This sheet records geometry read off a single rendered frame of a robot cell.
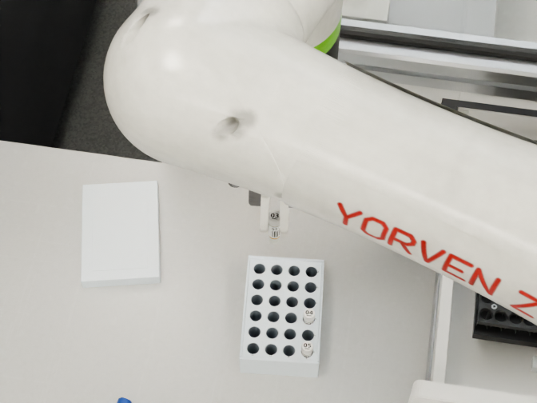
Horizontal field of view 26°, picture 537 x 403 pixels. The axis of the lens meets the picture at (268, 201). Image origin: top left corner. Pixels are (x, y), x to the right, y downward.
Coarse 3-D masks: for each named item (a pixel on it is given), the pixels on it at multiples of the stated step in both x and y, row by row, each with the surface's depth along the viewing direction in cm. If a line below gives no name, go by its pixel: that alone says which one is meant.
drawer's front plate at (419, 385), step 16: (416, 384) 107; (432, 384) 107; (448, 384) 107; (416, 400) 107; (432, 400) 106; (448, 400) 106; (464, 400) 106; (480, 400) 106; (496, 400) 106; (512, 400) 106; (528, 400) 106
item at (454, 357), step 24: (504, 120) 127; (528, 120) 126; (456, 288) 122; (432, 312) 119; (456, 312) 120; (432, 336) 115; (456, 336) 119; (432, 360) 113; (456, 360) 118; (480, 360) 118; (504, 360) 118; (528, 360) 118; (456, 384) 116; (480, 384) 116; (504, 384) 116; (528, 384) 116
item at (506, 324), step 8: (480, 312) 114; (488, 312) 114; (496, 312) 114; (504, 312) 113; (512, 312) 113; (480, 320) 113; (488, 320) 113; (496, 320) 113; (520, 320) 113; (512, 328) 113; (520, 328) 113; (528, 328) 113; (536, 328) 113
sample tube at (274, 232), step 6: (270, 216) 111; (276, 216) 111; (270, 222) 111; (276, 222) 110; (270, 228) 112; (276, 228) 112; (270, 234) 113; (276, 234) 113; (270, 240) 114; (276, 240) 114
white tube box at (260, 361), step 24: (264, 264) 128; (288, 264) 128; (312, 264) 128; (264, 288) 126; (288, 288) 128; (312, 288) 128; (264, 312) 125; (288, 312) 125; (264, 336) 124; (288, 336) 126; (312, 336) 125; (240, 360) 122; (264, 360) 122; (288, 360) 122; (312, 360) 122
